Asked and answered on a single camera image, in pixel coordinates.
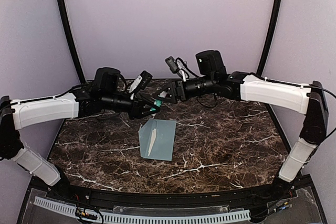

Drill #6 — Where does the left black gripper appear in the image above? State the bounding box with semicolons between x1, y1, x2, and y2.
101;91;160;120

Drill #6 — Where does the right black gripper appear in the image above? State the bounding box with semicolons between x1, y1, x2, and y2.
154;74;216;103

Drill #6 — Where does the white green glue stick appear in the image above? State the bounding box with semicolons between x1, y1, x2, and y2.
150;91;167;111

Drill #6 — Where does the beige ornate letter paper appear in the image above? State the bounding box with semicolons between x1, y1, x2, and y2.
147;128;157;156

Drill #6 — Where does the teal paper envelope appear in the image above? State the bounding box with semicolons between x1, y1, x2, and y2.
138;119;176;161

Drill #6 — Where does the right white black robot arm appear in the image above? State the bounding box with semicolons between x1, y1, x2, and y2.
154;50;329;200

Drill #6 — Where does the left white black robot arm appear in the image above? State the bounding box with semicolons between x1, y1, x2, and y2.
1;67;160;201

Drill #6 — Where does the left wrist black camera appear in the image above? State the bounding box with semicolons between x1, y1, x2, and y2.
134;70;153;92

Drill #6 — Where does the wrist black camera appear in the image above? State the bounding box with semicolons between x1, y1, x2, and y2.
134;70;153;92
165;56;179;74

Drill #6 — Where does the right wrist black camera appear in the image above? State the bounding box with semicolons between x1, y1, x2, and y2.
165;56;179;74

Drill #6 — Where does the black front rail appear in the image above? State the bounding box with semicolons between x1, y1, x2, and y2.
40;185;290;209

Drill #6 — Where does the white slotted cable duct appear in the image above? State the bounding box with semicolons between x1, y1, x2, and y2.
34;197;250;224

